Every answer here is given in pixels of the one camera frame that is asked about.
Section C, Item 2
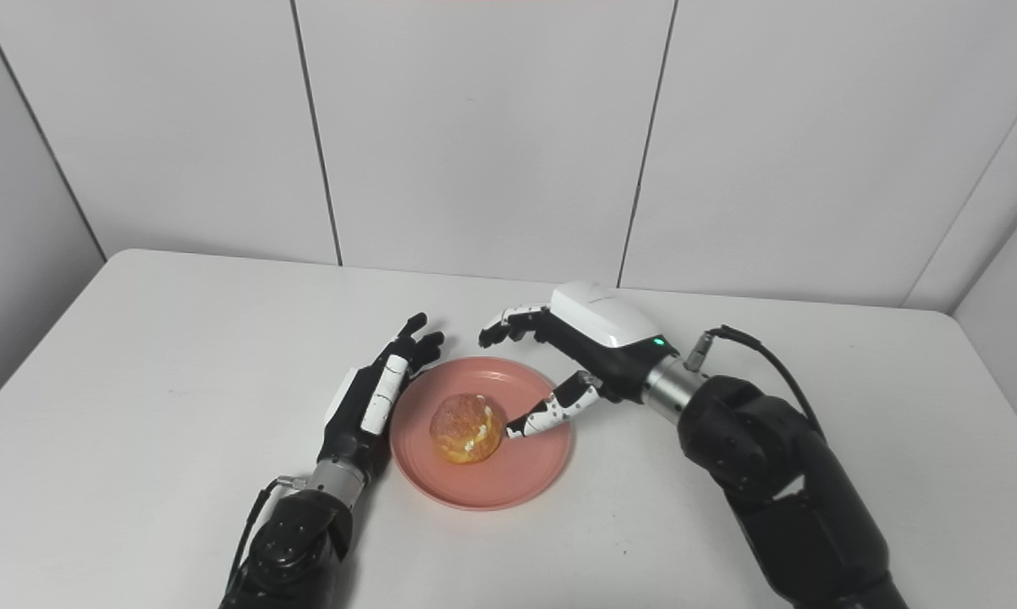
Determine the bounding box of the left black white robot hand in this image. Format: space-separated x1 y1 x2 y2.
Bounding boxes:
316 312 447 485

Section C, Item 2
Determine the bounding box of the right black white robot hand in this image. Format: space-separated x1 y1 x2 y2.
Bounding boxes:
478 281 680 441

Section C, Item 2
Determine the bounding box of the cream puff pastry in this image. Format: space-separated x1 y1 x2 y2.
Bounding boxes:
428 393 505 466

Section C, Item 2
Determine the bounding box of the pink round plate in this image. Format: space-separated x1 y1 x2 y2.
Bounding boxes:
389 356 575 513

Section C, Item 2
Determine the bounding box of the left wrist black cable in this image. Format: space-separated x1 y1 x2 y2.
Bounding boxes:
224 475 309 597

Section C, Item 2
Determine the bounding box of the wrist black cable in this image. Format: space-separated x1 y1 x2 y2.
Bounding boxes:
684 325 827 442
224 475 309 597

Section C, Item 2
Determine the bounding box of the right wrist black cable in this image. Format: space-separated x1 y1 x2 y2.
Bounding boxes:
684 325 827 442

